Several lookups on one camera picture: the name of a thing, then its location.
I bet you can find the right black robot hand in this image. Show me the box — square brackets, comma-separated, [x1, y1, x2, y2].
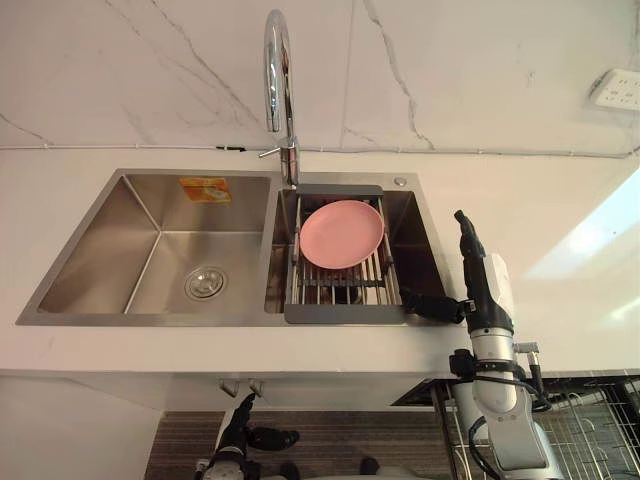
[401, 209, 516, 335]

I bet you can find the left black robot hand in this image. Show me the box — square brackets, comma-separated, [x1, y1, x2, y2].
[217, 392, 301, 454]

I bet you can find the stainless steel double sink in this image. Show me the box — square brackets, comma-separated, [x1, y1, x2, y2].
[14, 168, 461, 327]

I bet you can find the striped grey floor mat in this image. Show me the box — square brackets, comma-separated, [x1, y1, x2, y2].
[143, 410, 454, 480]

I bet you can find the grey steel drying rack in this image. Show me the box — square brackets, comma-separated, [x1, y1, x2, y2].
[283, 183, 408, 327]

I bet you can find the round steel drain strainer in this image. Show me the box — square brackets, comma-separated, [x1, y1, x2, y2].
[183, 265, 228, 302]

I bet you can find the pink plate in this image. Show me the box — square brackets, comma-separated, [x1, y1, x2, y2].
[298, 200, 387, 269]

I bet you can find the orange product sticker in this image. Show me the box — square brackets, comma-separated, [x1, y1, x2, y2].
[178, 176, 234, 207]

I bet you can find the chrome gooseneck faucet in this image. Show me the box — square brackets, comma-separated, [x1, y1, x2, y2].
[257, 8, 302, 190]

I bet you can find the wire dishwasher rack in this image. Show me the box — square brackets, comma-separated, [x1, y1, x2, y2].
[433, 374, 640, 480]

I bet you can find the white wall power socket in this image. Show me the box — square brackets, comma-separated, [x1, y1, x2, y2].
[582, 68, 640, 109]

